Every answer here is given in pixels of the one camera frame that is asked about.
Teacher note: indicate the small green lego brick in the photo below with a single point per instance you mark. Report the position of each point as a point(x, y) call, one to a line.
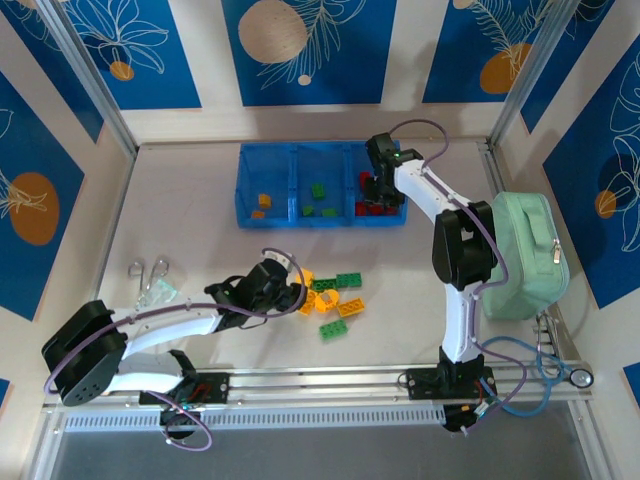
point(308, 210)
point(329, 212)

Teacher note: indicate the large red lego brick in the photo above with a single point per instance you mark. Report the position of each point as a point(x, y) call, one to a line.
point(377, 210)

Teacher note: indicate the blue three-compartment bin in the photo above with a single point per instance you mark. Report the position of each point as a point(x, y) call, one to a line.
point(272, 170)

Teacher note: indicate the yellow arch lego piece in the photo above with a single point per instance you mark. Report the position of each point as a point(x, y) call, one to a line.
point(320, 306)

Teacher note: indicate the small yellow lego brick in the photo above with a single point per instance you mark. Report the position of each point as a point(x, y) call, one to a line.
point(258, 215)

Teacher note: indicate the small red lego brick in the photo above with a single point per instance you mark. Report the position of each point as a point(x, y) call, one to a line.
point(364, 180)

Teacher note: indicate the aluminium mounting rail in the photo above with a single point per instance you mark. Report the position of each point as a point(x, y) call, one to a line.
point(325, 382)

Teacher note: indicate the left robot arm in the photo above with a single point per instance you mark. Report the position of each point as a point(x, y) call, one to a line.
point(165, 327)

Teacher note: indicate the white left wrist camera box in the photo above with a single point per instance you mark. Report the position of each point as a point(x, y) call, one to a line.
point(276, 257)

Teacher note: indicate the aluminium frame post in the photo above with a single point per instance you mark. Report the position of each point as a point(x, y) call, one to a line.
point(531, 70)
point(86, 70)

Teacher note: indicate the yellow long lego brick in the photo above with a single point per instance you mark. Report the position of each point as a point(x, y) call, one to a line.
point(351, 307)
point(311, 301)

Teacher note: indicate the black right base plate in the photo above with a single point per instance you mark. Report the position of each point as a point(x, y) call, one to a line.
point(420, 385)

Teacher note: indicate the silver scissors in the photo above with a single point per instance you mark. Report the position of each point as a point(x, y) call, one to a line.
point(148, 287)

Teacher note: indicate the green square lego brick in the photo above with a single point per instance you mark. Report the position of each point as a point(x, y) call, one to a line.
point(318, 190)

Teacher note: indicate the mint green zipper pouch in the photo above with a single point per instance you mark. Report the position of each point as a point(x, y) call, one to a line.
point(530, 250)

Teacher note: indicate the clear plastic packet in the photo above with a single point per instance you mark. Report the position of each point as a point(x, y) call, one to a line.
point(164, 292)

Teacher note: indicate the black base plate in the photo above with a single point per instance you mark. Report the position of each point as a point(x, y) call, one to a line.
point(217, 387)
point(420, 385)

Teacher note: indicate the black electronics module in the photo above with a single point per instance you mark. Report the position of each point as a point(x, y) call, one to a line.
point(175, 420)
point(457, 425)

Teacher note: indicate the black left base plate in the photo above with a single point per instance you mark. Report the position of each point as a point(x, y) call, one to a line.
point(217, 387)

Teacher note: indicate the green long lego brick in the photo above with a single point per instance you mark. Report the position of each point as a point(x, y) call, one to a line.
point(348, 279)
point(324, 284)
point(334, 330)

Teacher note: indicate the blue tube stethoscope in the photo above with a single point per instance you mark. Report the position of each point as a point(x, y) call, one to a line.
point(581, 378)

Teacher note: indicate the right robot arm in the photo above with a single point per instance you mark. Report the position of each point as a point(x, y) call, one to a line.
point(465, 250)

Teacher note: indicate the yellow sloped lego brick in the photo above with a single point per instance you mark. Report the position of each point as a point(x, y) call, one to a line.
point(305, 275)

